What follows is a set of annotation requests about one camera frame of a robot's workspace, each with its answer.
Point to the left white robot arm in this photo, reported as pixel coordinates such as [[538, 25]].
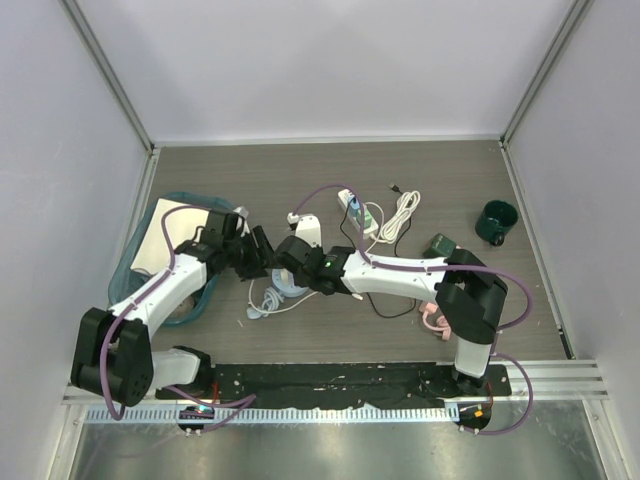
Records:
[[113, 356]]

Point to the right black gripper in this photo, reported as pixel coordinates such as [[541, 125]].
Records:
[[301, 280]]

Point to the pink power strip with cable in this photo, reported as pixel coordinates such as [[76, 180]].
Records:
[[435, 321]]

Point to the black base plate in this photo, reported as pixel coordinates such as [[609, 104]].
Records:
[[338, 386]]

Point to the blue plug adapter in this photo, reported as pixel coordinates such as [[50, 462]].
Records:
[[353, 205]]

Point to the dark green mug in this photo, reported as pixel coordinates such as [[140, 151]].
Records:
[[495, 221]]

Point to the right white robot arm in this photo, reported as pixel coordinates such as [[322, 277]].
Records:
[[469, 295]]

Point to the dark green cube socket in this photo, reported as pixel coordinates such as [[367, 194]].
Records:
[[439, 246]]

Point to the white square plug adapter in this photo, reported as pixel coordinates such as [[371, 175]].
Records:
[[286, 276]]

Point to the white power strip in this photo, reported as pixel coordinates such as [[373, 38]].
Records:
[[343, 197]]

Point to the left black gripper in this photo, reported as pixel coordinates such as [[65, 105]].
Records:
[[260, 259]]

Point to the round blue power socket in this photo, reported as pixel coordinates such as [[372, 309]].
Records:
[[278, 298]]

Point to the green plug adapter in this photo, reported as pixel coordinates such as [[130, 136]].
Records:
[[365, 219]]

